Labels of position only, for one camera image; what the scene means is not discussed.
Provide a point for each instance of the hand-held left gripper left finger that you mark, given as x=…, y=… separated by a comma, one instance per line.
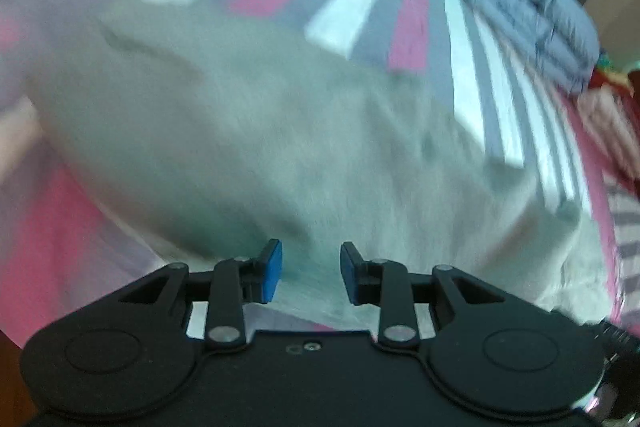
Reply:
x=272, y=271

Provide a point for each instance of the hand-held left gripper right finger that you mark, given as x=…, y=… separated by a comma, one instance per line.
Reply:
x=350, y=276

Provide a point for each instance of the grey-beige pants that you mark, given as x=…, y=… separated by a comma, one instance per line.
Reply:
x=250, y=132

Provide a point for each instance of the pink grey white striped bedsheet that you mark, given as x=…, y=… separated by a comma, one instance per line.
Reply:
x=360, y=7

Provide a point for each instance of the grey white striped pillow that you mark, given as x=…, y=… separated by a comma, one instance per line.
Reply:
x=627, y=237

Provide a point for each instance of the folded pink blanket stack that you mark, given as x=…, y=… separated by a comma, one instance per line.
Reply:
x=607, y=122

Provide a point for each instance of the folded blue duvet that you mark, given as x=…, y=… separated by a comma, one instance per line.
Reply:
x=525, y=12

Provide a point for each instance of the colourful patterned cloth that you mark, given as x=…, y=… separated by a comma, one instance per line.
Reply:
x=612, y=67

